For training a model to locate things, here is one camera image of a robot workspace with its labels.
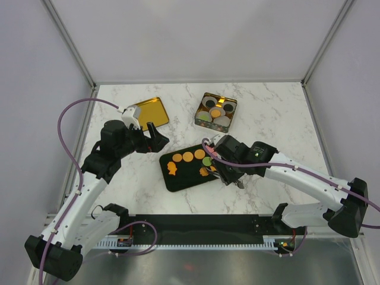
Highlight aluminium frame post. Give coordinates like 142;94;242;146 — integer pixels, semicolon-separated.
300;0;356;88
41;0;97;90

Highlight white paper cup top-left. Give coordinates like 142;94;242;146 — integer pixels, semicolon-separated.
202;96;218;109

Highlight white slotted cable duct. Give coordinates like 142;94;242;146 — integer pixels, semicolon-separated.
93;236;278;251

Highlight white paper cup top-right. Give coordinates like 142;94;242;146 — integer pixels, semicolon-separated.
222;102;236;114

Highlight orange fish cookie left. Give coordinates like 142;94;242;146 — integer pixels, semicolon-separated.
167;161;177;176

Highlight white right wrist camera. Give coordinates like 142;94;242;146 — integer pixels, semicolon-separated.
207;134;224;147

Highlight dotted orange round cookie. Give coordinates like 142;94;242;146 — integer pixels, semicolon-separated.
182;151;194;162

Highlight gold tin lid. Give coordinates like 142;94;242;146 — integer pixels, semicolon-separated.
132;97;169;131

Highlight white paper cup centre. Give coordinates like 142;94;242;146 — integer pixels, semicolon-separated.
209;107;226;119

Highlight white paper cup bottom-left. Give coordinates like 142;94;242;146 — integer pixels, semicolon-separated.
196;111;213;122

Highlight pink round cookie upper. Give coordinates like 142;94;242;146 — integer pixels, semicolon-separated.
206;145;214;154

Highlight right aluminium frame post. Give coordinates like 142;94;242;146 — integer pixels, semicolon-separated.
300;0;356;88

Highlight plain orange round cookie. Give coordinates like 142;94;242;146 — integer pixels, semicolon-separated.
172;153;182;163

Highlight white paper cup bottom-right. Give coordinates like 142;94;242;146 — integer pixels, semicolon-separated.
213;116;230;127

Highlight dark green rectangular tray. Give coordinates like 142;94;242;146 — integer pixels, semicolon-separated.
159;144;219;192

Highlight green round cookie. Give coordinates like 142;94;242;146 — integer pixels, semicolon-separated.
202;157;212;167
199;115;209;121

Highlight orange swirl cookie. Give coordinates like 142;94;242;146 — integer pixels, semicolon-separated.
199;167;209;176

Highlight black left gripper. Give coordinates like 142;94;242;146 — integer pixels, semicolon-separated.
116;122;169;159

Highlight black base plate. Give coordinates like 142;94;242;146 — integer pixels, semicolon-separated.
118;214;305;245

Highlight black round cookie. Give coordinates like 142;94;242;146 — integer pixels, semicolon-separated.
204;99;215;109
223;104;234;113

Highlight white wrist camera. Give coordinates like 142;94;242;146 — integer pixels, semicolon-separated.
207;134;224;147
118;104;141;129

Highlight green christmas cookie tin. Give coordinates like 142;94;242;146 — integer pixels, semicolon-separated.
194;93;238;134

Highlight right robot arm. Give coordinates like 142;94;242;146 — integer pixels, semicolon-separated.
211;135;368;238

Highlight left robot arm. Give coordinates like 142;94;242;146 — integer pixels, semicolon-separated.
24;120;169;281

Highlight aluminium front rail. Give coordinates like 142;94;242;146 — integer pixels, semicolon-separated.
44;213;365;238

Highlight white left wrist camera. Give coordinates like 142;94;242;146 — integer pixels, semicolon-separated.
118;104;141;129

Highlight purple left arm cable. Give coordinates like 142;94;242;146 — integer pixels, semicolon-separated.
39;98;122;283

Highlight metal serving tongs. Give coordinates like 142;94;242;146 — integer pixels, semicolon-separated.
206;166;244;189

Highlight left aluminium frame post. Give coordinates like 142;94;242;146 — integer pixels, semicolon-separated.
41;0;97;90

